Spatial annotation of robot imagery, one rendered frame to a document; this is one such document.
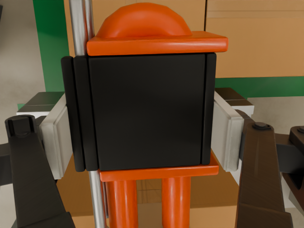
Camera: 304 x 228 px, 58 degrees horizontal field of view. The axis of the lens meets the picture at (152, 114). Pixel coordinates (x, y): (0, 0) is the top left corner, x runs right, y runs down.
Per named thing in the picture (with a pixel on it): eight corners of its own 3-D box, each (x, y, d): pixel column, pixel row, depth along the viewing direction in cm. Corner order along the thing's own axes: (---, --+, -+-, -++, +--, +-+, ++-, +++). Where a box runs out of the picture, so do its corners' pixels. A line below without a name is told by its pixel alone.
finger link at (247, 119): (257, 148, 12) (325, 145, 12) (221, 108, 16) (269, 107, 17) (253, 178, 12) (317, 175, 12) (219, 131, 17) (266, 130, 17)
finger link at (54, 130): (63, 180, 13) (47, 181, 13) (84, 125, 20) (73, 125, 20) (54, 123, 12) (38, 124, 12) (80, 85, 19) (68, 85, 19)
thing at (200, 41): (200, 140, 22) (219, 176, 17) (106, 145, 21) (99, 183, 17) (205, 30, 19) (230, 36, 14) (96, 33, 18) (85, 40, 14)
